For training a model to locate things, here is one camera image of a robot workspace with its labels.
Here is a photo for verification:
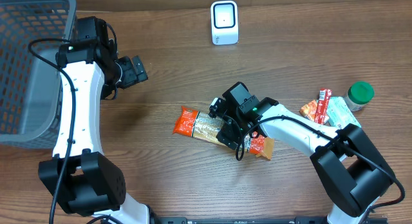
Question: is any long orange pasta packet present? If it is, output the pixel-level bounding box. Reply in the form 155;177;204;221
173;106;274;160

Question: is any red snack stick packet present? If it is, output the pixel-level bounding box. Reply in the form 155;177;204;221
314;88;332;124

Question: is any teal wet wipes pack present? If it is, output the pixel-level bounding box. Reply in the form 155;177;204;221
326;97;361;129

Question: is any green lid spice jar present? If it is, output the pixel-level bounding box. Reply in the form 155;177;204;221
344;81;375;111

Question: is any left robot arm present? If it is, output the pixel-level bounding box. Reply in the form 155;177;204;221
38;36;160;223

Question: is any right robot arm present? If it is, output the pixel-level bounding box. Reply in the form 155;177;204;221
209;96;396;223

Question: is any white barcode scanner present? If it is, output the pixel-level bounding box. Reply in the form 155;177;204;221
210;0;239;45

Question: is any grey plastic mesh basket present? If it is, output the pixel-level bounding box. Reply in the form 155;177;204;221
1;0;77;149

